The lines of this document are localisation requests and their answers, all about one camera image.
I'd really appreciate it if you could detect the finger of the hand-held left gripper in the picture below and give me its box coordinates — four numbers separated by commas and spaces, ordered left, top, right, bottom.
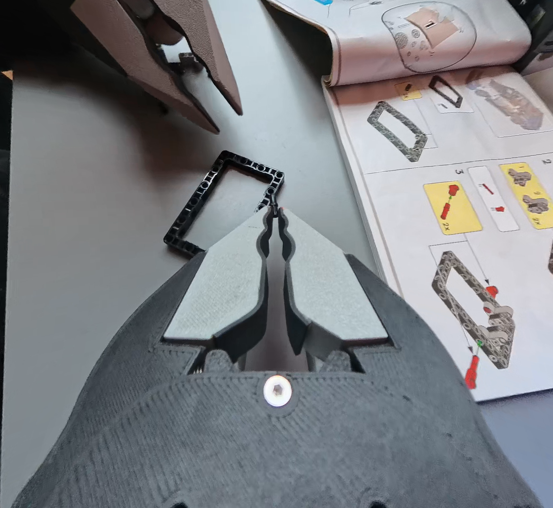
130, 0, 244, 117
70, 0, 222, 136

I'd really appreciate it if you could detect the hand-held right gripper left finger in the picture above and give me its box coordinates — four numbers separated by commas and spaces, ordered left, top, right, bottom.
162, 206, 275, 364

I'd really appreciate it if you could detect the person's left hand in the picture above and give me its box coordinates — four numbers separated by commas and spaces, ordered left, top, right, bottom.
134, 0, 185, 46

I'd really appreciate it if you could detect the black rectangular lego frame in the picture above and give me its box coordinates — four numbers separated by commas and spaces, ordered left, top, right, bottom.
163, 151, 286, 257

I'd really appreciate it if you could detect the lego instruction booklet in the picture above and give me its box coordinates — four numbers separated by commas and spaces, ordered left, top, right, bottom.
254, 0, 553, 403

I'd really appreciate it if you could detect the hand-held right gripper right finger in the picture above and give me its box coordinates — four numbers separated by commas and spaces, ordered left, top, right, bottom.
278, 207, 390, 371

